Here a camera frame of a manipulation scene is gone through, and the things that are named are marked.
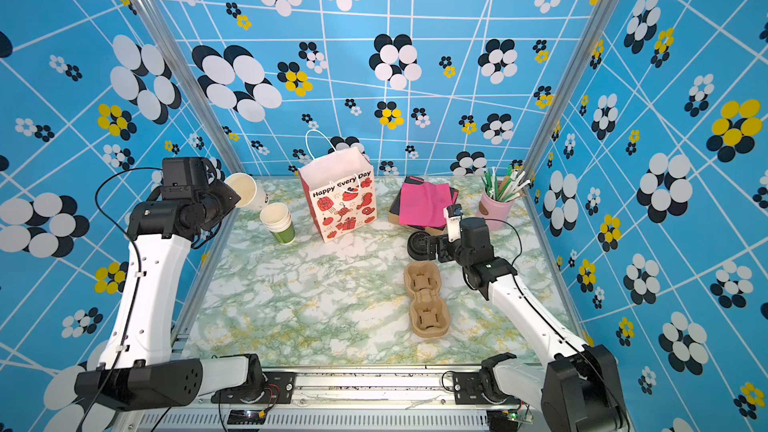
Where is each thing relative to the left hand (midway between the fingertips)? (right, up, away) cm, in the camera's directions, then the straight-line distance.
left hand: (233, 194), depth 71 cm
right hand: (+53, -11, +13) cm, 56 cm away
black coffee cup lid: (+47, -16, +23) cm, 55 cm away
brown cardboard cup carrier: (+49, -32, +11) cm, 60 cm away
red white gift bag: (+23, +3, +16) cm, 28 cm away
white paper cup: (+5, 0, -1) cm, 5 cm away
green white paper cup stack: (+3, -7, +21) cm, 22 cm away
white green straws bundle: (+75, +3, +22) cm, 78 cm away
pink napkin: (+50, -2, +34) cm, 60 cm away
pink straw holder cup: (+73, -5, +28) cm, 78 cm away
